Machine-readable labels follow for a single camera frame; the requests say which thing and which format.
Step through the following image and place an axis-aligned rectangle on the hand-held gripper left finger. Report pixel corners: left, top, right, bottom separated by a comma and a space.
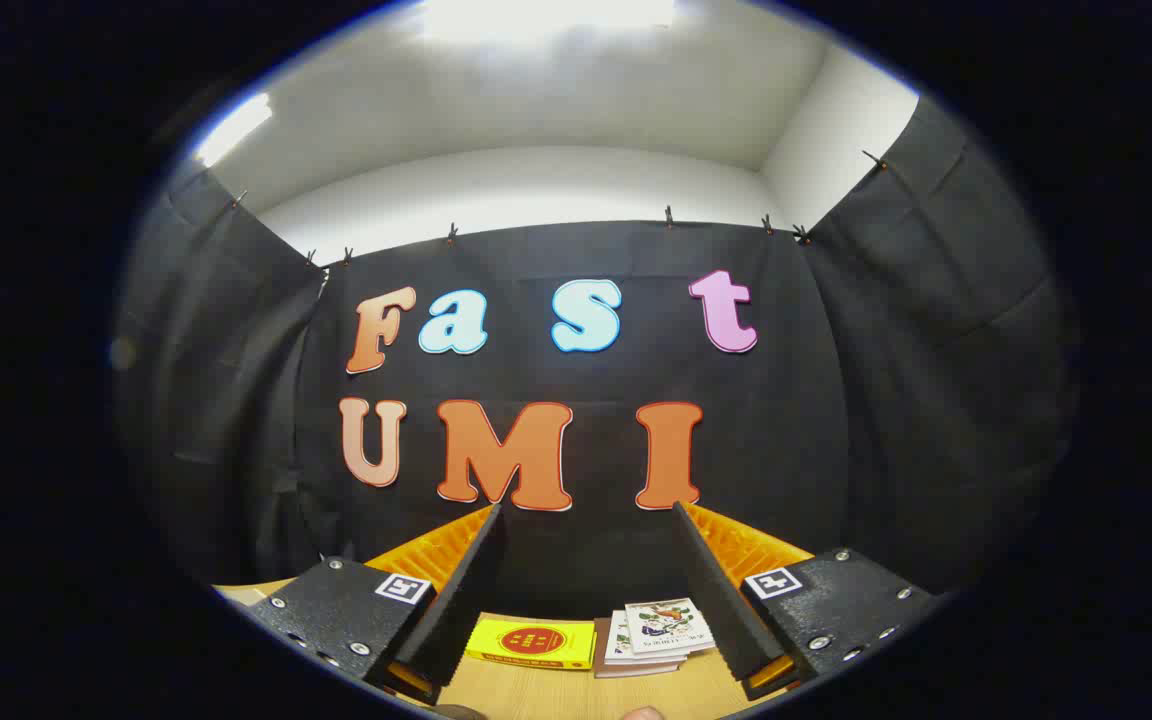
248, 503, 509, 704

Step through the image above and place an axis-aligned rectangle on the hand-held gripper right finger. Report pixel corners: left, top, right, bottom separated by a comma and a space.
671, 500, 940, 701

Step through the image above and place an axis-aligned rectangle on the white illustrated book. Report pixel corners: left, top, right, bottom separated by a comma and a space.
624, 598, 716, 658

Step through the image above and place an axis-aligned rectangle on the yellow book with red circle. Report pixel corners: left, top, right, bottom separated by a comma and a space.
464, 617, 597, 671

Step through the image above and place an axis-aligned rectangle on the black backdrop cloth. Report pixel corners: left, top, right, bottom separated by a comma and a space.
111, 95, 1082, 626

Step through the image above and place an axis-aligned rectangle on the ceiling light panel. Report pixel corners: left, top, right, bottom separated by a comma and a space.
194, 93, 274, 168
421, 0, 677, 41

